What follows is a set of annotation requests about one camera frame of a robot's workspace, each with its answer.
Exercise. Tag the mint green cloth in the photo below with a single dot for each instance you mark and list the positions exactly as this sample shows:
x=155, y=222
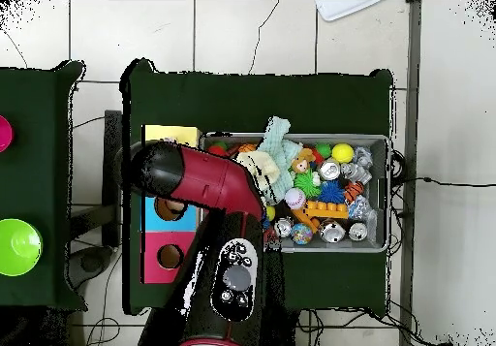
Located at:
x=279, y=140

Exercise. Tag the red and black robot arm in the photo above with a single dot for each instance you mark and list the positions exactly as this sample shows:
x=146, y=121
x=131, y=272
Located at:
x=209, y=175

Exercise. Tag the wooden box with three holes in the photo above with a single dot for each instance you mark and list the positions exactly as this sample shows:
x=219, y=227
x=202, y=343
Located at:
x=186, y=222

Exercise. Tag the shallow silver mesh bin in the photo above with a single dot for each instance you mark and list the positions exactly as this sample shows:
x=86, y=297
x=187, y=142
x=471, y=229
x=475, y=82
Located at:
x=381, y=144

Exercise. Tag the orange mini basketball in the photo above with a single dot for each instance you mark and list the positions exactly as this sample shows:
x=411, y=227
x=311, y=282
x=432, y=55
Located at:
x=248, y=148

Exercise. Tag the multicolour spiky caterpillar toy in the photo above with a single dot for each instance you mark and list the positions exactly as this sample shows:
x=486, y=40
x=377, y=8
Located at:
x=217, y=149

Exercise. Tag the white baseball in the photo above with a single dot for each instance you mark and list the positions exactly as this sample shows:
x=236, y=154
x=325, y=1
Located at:
x=295, y=198

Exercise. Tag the green spiky toy with eyes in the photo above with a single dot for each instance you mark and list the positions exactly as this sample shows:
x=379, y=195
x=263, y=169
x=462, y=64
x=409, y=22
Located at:
x=306, y=183

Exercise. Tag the dark green tablecloth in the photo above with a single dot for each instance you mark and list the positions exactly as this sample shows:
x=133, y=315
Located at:
x=252, y=98
x=38, y=101

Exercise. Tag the orange plastic building brick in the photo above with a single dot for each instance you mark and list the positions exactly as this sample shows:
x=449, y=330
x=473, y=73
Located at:
x=325, y=208

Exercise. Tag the yellow ball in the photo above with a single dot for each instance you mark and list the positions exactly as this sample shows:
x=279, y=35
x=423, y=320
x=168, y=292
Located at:
x=343, y=153

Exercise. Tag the grey plastic robot toy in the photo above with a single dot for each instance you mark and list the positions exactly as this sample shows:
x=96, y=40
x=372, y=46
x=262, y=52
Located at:
x=354, y=171

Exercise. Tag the black stand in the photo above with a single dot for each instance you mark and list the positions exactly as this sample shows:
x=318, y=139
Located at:
x=113, y=129

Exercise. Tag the grey rounded stand foot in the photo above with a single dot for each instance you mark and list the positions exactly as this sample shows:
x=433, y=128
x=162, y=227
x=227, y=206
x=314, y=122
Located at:
x=91, y=262

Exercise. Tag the white tray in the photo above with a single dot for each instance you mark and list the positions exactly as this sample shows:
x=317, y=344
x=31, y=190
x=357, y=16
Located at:
x=341, y=8

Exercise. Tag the large green bowl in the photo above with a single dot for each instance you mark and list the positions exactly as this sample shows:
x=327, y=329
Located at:
x=17, y=249

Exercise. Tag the pink bowl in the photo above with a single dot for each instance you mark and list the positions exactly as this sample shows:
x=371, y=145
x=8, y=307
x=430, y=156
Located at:
x=4, y=133

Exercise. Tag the grey metal post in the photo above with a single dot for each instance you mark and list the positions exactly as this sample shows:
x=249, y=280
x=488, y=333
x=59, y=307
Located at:
x=410, y=51

